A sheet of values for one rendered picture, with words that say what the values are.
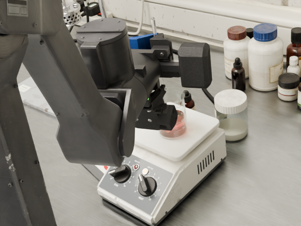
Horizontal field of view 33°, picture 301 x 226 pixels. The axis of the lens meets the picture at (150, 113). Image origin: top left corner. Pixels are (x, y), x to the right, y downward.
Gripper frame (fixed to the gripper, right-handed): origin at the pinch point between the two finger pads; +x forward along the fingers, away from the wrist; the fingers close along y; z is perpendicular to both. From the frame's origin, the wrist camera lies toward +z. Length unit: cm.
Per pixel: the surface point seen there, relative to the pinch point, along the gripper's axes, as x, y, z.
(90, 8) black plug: 58, -39, 19
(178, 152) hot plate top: -3.0, 2.6, 16.9
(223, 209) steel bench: -5.4, 9.8, 25.8
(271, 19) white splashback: 42.9, 12.1, 15.6
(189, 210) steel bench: -6.6, 4.4, 25.8
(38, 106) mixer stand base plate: 17.7, -35.8, 24.8
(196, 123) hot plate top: 4.7, 3.9, 16.9
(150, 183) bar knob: -7.0, -1.3, 20.3
